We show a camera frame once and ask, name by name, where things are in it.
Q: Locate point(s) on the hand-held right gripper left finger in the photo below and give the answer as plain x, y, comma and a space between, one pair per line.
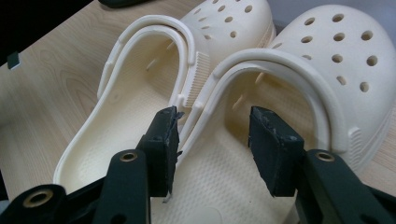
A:
160, 155

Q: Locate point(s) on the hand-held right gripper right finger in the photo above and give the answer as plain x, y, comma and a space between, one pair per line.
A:
277, 155

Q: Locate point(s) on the black slipper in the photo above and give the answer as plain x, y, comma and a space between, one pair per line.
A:
121, 3

